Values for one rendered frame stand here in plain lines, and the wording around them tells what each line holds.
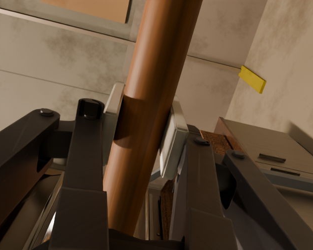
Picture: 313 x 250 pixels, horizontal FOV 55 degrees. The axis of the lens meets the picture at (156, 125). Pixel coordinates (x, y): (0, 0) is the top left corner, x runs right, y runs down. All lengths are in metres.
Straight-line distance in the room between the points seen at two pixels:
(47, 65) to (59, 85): 0.24
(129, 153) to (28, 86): 3.55
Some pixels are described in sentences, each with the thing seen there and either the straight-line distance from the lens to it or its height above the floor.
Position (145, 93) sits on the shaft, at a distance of 0.17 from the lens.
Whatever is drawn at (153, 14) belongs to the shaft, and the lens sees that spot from 0.17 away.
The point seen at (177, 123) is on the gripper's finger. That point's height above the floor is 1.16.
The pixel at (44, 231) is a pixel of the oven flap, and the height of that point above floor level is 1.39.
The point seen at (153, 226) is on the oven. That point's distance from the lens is 1.72.
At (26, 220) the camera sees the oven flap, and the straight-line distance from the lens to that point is 1.64.
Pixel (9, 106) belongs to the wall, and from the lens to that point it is 3.88.
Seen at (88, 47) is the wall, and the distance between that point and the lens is 3.43.
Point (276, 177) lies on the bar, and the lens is 1.28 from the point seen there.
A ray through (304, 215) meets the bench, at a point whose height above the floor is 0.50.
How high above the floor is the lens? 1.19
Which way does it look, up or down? 7 degrees down
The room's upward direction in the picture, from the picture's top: 78 degrees counter-clockwise
